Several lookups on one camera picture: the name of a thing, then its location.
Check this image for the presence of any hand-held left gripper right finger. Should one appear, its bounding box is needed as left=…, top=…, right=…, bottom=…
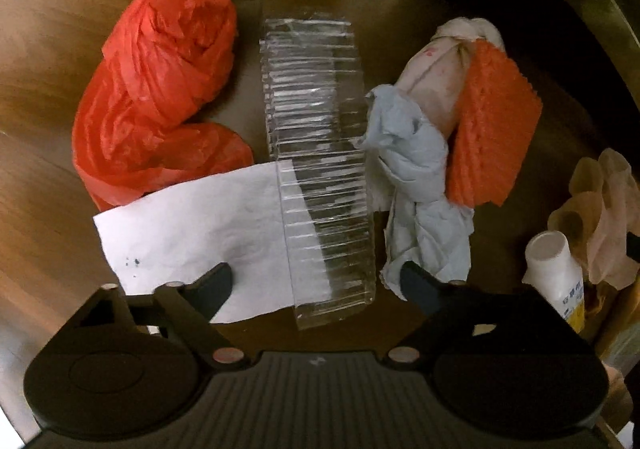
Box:
left=382, top=261, right=597, bottom=373

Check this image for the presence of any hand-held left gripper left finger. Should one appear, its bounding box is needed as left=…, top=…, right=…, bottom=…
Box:
left=64, top=262, right=249, bottom=373

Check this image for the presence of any red plastic bag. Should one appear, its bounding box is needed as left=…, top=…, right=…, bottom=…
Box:
left=72, top=0, right=256, bottom=212

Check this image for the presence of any white paper sheet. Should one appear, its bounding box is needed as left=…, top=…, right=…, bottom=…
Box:
left=93, top=161, right=342, bottom=325

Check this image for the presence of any crumpled light blue paper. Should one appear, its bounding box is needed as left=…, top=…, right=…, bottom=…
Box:
left=351, top=84, right=475, bottom=303

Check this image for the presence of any white plastic bottle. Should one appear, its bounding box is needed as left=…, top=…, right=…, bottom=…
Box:
left=522, top=231, right=586, bottom=335

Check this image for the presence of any clear ribbed plastic tray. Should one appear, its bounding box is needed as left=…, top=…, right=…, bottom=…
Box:
left=259, top=17, right=377, bottom=332

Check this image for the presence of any orange foam net sleeve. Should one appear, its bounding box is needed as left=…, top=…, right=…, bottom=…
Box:
left=446, top=41, right=544, bottom=208

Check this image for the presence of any beige rubber glove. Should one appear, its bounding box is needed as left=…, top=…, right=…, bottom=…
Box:
left=547, top=148, right=640, bottom=291

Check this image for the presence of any stained beige cloth bundle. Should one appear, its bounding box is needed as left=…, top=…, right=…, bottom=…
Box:
left=399, top=17, right=506, bottom=140

